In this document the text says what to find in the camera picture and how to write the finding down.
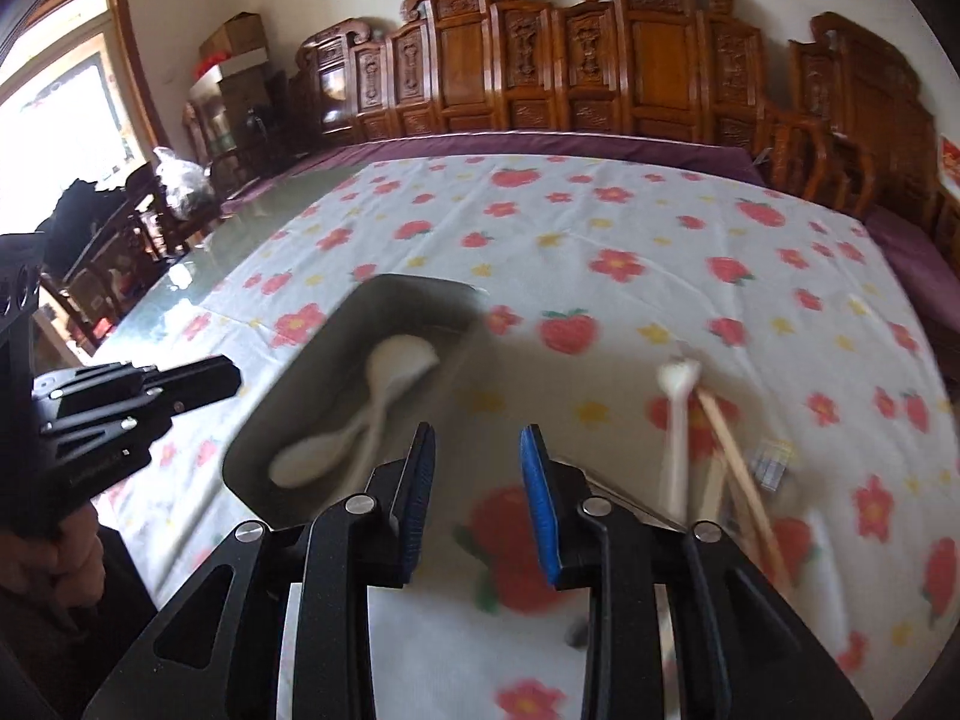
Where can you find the dark wooden dining chair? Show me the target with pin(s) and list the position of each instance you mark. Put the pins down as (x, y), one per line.
(112, 270)

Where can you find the wooden chopstick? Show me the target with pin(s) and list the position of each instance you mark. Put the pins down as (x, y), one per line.
(731, 457)

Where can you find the short purple seat cushion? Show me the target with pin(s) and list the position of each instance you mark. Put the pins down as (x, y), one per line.
(915, 255)

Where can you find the long purple seat cushion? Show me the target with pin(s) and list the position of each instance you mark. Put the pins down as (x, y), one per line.
(525, 142)

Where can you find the brown cardboard box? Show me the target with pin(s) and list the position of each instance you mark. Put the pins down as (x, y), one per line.
(236, 34)

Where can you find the wood framed window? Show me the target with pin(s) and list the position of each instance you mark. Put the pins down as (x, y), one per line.
(60, 105)

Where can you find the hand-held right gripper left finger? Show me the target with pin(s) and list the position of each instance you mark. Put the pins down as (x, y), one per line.
(420, 495)

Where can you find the white plastic spoon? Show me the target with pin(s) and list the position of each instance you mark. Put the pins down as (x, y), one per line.
(300, 465)
(679, 435)
(401, 364)

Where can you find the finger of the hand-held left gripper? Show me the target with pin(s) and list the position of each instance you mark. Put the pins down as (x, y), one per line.
(112, 439)
(202, 381)

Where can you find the rectangular metal tray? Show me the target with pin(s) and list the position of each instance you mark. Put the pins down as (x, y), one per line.
(420, 307)

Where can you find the black cloth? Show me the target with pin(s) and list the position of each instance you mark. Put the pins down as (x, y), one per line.
(90, 206)

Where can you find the person's left hand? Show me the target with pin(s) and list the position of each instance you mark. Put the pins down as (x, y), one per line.
(75, 562)

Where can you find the dark shelf unit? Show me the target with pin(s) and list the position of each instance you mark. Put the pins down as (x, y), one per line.
(240, 112)

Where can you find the carved wooden chair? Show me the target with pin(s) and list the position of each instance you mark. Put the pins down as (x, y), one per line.
(337, 82)
(862, 90)
(465, 52)
(660, 52)

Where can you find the person's dark clothing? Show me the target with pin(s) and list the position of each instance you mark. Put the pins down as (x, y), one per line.
(45, 675)

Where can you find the grey plastic bag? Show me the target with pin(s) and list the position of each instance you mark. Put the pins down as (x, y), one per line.
(184, 180)

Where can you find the small clear plastic packet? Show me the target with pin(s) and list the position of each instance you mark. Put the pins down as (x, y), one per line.
(772, 465)

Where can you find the white box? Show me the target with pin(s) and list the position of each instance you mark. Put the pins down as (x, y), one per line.
(244, 60)

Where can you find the strawberry flower print tablecloth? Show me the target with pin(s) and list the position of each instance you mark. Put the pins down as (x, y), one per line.
(600, 225)

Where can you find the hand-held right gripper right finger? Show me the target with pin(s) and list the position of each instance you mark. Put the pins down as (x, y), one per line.
(541, 510)

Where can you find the red wall card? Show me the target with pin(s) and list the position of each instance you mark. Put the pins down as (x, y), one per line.
(951, 161)

